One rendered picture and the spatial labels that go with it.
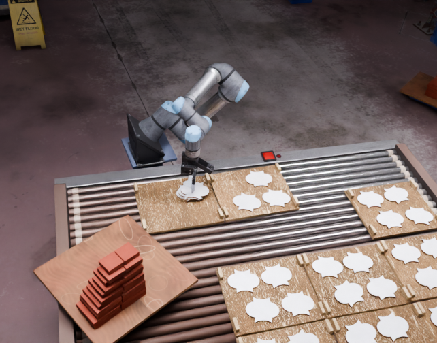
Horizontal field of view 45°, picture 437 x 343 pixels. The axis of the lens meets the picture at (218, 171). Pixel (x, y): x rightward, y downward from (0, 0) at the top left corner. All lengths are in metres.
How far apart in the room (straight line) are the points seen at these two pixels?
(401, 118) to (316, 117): 0.85
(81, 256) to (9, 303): 1.29
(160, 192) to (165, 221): 0.21
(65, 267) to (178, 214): 0.64
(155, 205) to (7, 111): 2.67
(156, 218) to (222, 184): 0.43
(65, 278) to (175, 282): 0.47
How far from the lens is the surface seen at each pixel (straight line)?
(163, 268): 2.33
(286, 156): 3.12
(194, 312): 2.35
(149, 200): 2.75
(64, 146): 4.61
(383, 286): 2.57
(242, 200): 2.76
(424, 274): 2.70
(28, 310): 3.56
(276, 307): 2.37
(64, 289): 2.31
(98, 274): 2.06
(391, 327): 2.46
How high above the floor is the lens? 2.90
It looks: 42 degrees down
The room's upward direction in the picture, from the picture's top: 5 degrees clockwise
